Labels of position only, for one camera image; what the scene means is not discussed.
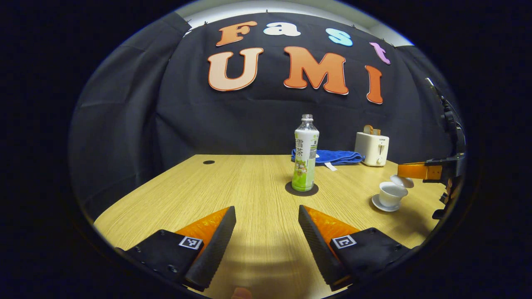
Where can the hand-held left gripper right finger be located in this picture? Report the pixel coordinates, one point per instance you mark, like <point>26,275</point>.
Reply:
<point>320,249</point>

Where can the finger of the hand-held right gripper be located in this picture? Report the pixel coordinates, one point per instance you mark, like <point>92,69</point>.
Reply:
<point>415,170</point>

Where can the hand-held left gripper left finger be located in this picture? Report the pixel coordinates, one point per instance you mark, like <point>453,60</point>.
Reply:
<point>216,249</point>

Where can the white teacup lid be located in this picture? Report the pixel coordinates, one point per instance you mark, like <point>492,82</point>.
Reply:
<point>403,181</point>

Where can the white teacup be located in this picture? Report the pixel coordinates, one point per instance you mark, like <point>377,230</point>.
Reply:
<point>390,197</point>

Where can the dark round coaster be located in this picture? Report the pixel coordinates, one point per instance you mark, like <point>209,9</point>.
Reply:
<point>291,191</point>

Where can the clear green-label water bottle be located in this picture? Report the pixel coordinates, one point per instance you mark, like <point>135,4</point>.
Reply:
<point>305,158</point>

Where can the black table clamp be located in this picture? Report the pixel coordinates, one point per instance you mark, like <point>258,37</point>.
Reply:
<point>438,214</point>

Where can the white toaster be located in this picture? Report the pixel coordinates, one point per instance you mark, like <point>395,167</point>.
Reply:
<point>370,149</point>

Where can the blue towel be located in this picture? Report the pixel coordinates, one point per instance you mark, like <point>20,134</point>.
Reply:
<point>341,156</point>

